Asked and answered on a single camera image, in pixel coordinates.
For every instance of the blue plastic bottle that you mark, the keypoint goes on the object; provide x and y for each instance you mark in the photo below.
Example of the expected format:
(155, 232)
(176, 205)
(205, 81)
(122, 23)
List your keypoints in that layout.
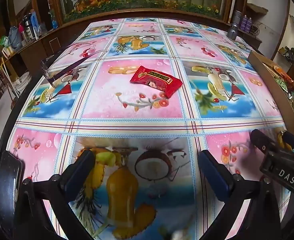
(53, 21)

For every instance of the grey blue bag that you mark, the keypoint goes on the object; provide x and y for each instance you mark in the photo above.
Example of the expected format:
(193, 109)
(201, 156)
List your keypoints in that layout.
(14, 38)

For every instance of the red snack packet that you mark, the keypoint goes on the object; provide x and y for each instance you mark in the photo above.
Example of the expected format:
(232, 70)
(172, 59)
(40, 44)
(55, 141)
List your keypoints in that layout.
(155, 80)

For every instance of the green plastic bag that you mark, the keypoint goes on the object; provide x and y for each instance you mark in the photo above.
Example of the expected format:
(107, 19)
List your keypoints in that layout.
(4, 41)

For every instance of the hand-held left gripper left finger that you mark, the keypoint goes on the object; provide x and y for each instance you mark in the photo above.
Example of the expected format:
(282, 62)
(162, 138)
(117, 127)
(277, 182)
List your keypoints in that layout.
(80, 168)

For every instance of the grey metal flashlight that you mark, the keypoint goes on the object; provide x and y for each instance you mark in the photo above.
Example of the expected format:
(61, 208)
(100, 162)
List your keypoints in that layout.
(234, 27)

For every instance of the black steel thermos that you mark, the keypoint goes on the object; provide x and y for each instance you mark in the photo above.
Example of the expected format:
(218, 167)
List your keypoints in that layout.
(26, 30)

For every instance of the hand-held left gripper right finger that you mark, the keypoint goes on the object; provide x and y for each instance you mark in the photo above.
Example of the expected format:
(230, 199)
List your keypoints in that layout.
(213, 173)

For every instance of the cardboard box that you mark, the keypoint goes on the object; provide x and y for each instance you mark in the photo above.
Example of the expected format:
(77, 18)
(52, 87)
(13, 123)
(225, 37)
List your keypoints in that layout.
(269, 85)

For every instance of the printed fruit tablecloth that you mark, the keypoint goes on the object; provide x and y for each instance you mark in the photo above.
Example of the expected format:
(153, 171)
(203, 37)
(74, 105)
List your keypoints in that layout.
(142, 130)

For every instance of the purple bottle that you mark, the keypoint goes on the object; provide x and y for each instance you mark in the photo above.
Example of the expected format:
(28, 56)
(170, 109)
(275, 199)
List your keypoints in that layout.
(244, 23)
(249, 24)

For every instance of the eyeglasses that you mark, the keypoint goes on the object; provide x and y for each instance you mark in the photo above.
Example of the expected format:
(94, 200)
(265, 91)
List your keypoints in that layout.
(62, 66)

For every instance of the orange snack packet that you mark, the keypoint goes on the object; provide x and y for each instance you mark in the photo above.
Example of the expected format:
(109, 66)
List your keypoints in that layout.
(283, 74)

